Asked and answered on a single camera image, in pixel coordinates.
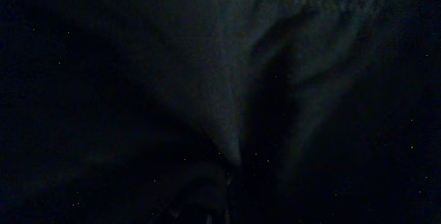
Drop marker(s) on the black shorts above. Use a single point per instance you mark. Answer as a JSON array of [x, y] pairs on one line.
[[220, 111]]

